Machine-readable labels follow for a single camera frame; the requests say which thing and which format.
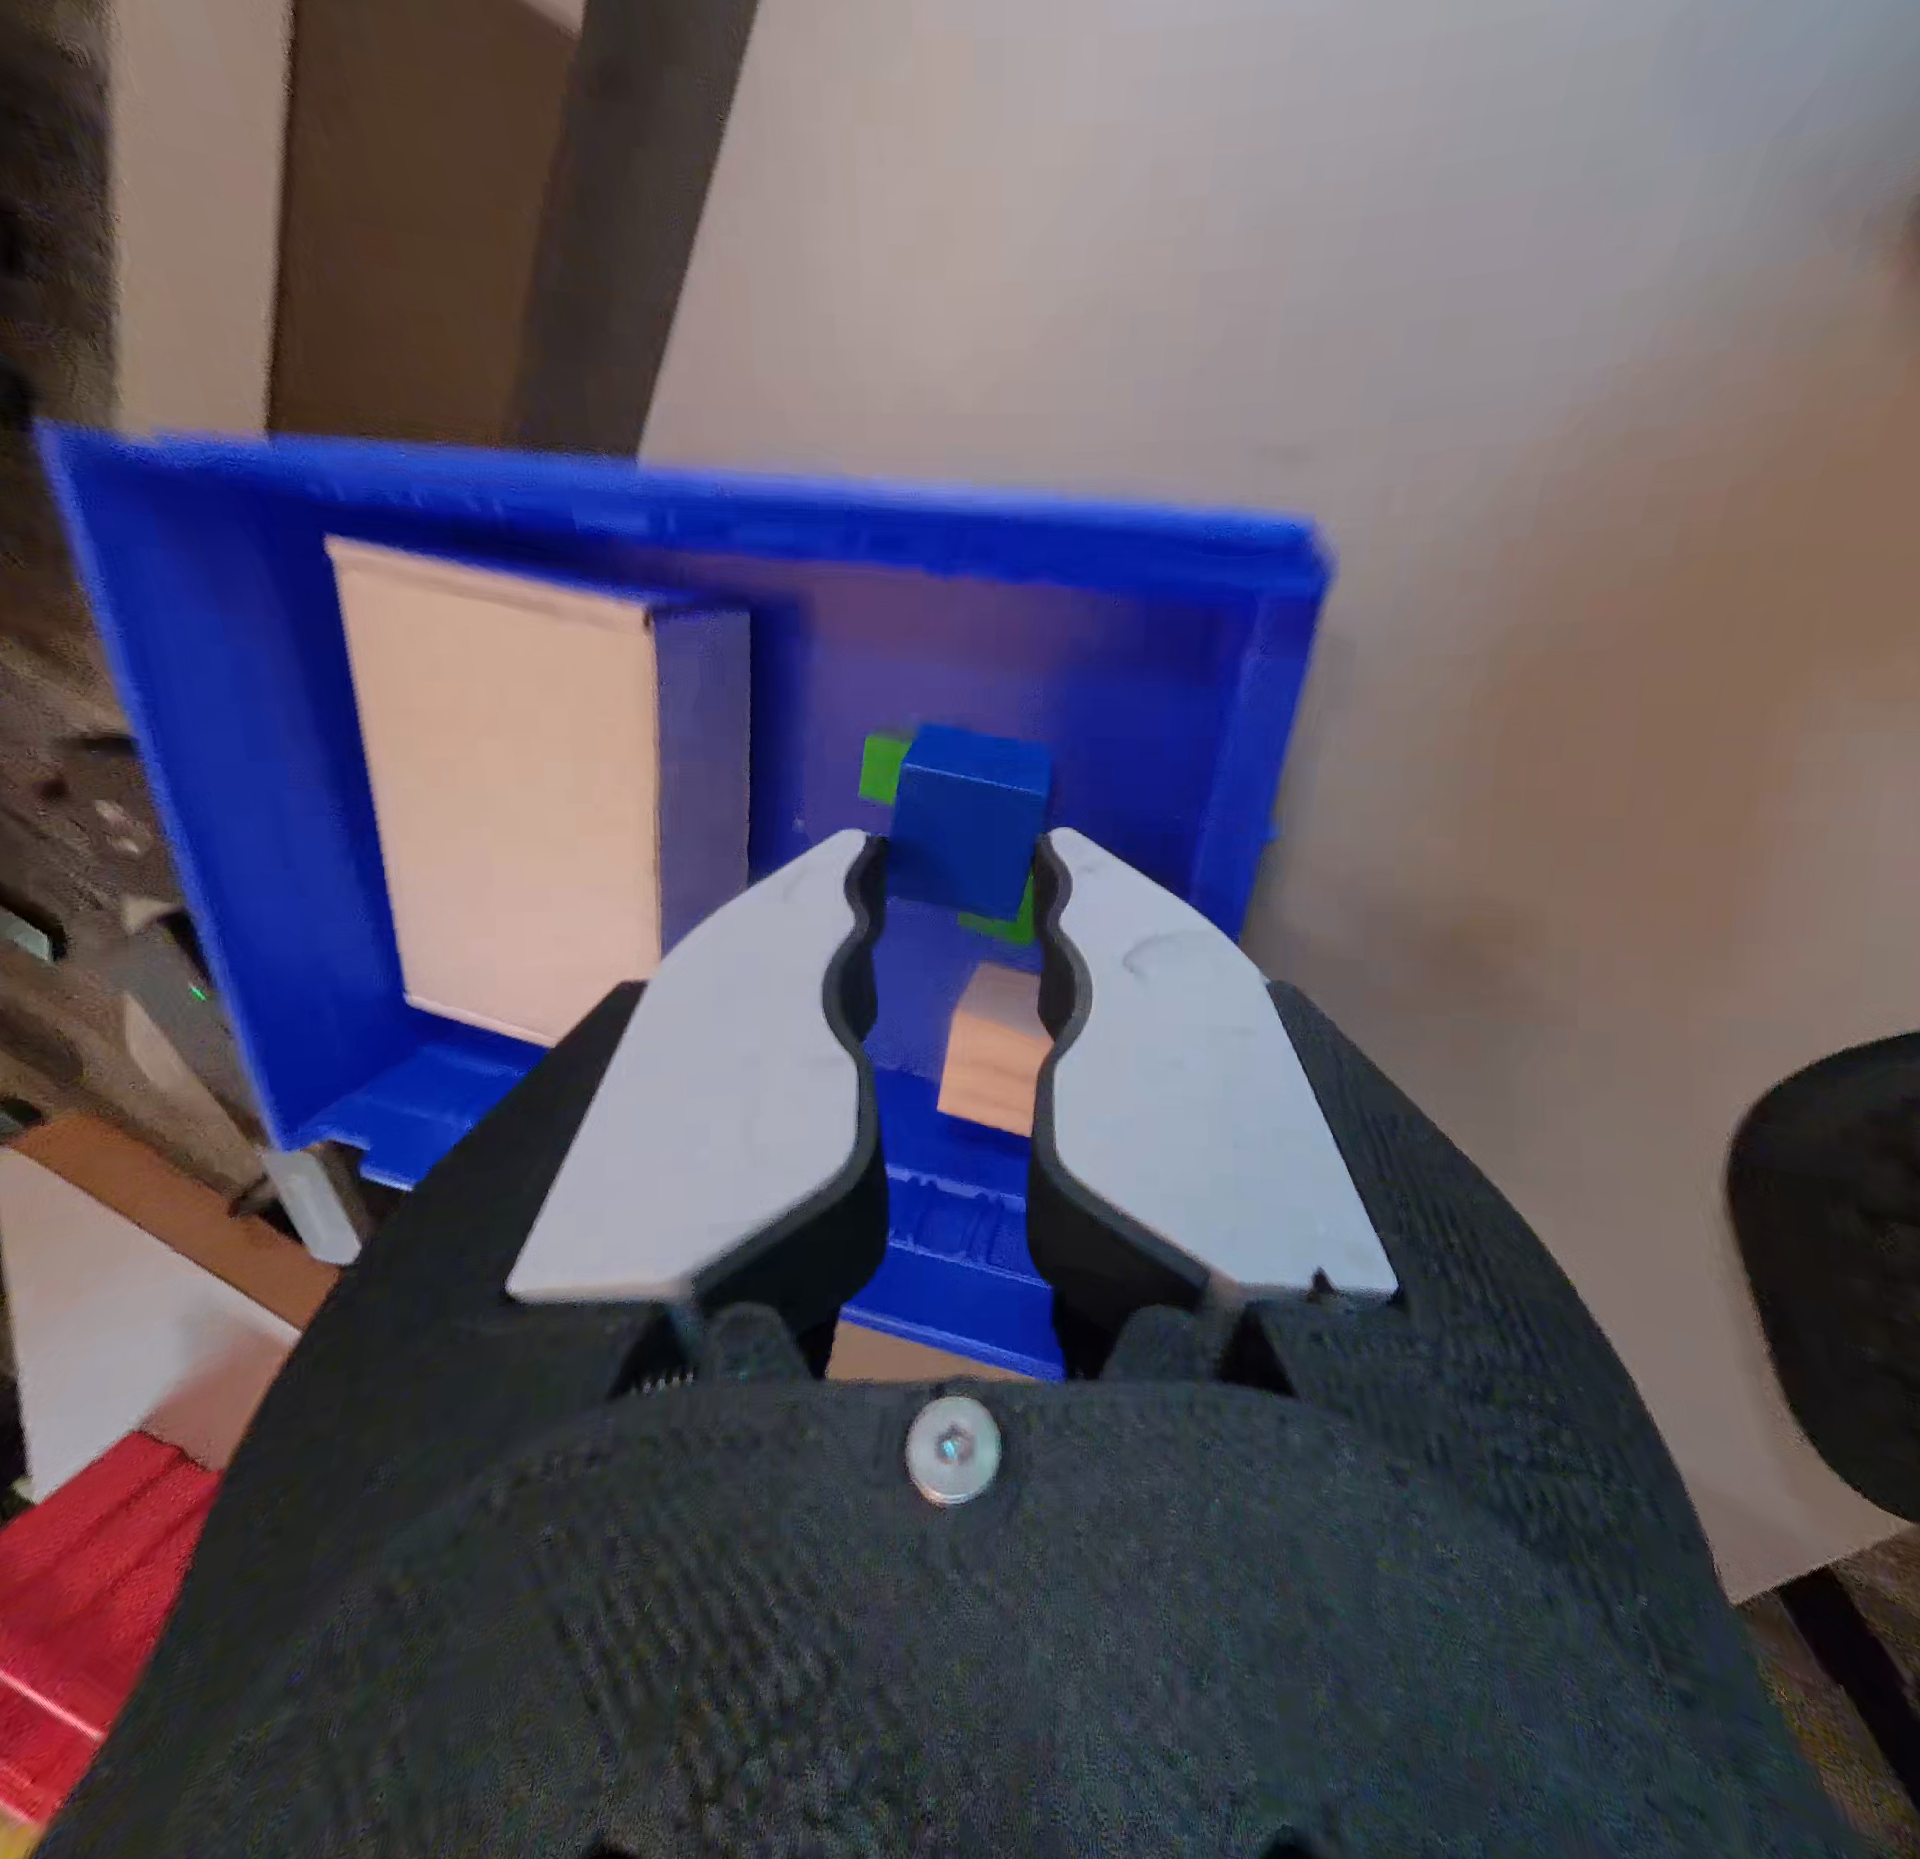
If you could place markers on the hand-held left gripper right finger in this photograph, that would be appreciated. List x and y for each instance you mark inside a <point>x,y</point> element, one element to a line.
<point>1202,1121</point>

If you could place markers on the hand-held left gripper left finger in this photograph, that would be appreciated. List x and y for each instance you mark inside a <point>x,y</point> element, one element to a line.
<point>704,1121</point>

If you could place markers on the plain wooden block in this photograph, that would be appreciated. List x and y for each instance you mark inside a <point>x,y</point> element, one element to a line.
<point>994,1046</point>

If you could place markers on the green wooden block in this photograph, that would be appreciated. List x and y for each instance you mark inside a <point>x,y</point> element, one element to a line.
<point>875,770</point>
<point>1005,919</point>

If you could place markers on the blue wooden block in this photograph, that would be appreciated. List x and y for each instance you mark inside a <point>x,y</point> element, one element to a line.
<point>970,817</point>

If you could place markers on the white cardboard box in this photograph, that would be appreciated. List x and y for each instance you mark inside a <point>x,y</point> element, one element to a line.
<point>509,776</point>

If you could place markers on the blue plastic bin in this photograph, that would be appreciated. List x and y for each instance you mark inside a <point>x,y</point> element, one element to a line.
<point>223,686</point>

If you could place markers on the grey desk with wooden edge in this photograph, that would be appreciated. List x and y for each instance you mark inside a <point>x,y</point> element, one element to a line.
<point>87,1314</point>

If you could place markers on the grey device with green label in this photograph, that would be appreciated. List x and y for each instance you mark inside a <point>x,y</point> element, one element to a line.
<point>184,1033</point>

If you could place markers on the black wrist rest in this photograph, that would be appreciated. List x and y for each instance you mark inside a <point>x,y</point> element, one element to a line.
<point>1828,1255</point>

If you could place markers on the red plastic bin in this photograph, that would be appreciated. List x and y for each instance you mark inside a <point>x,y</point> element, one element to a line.
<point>87,1585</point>

